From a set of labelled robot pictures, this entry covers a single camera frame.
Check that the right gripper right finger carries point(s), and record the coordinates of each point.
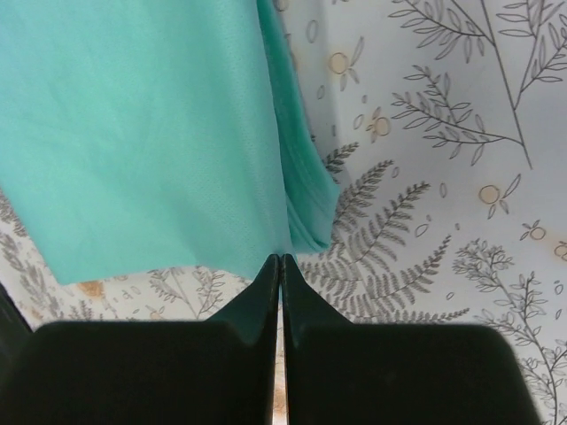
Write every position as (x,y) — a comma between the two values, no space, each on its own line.
(339,372)

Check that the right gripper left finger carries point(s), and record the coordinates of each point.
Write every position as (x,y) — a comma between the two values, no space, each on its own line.
(217,371)

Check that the teal t shirt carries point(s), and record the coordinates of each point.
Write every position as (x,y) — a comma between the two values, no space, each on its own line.
(141,135)

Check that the floral table cloth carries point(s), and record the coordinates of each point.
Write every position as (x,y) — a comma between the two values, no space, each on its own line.
(444,124)

